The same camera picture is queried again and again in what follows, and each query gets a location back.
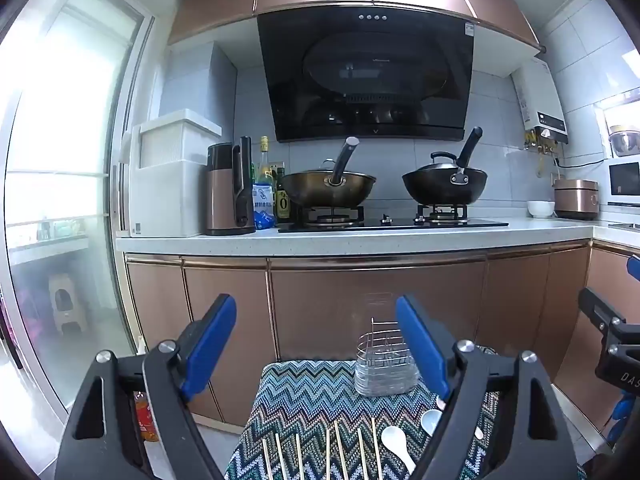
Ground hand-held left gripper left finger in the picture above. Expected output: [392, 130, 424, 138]
[55, 294, 237, 480]

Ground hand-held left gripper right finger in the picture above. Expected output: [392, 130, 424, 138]
[395, 294, 583, 480]

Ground clear cutlery holder with rack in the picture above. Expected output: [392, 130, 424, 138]
[354, 317, 419, 397]

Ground row of wooden chopsticks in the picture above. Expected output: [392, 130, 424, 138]
[262, 418, 384, 480]

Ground person's right hand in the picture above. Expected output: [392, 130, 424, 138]
[611, 392, 640, 445]

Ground white microwave oven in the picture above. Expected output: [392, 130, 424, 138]
[607, 157, 640, 207]

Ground bronze rice cooker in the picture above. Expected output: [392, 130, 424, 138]
[553, 178, 600, 221]

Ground red label cooking oil bottle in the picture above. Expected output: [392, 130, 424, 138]
[133, 390, 160, 443]

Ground bronze lower kitchen cabinet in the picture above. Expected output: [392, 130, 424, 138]
[124, 241, 640, 448]

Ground zigzag patterned cloth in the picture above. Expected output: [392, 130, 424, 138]
[225, 359, 587, 480]

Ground black gas stove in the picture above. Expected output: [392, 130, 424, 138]
[277, 203, 510, 234]

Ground blue and white packet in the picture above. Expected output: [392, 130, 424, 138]
[252, 182, 277, 231]

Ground beige plastic stool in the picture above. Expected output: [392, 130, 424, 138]
[48, 273, 89, 337]

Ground dark bottle with yellow label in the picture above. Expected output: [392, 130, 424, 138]
[275, 167, 292, 224]

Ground white ribbed storage bin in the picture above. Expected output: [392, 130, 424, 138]
[129, 109, 222, 239]

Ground dark pot lid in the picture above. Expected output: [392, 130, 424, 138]
[414, 151, 460, 175]

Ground yellow cap oil bottle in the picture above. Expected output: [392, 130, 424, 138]
[256, 136, 275, 186]

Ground white water heater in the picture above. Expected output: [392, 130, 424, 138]
[511, 56, 571, 146]

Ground sliding glass door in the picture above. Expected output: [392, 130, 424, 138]
[0, 0, 157, 413]

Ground black range hood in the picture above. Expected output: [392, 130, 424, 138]
[256, 2, 476, 143]

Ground black power cable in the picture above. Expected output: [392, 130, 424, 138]
[552, 154, 610, 170]

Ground bronze wok with black handle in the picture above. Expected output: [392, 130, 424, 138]
[281, 136, 377, 209]

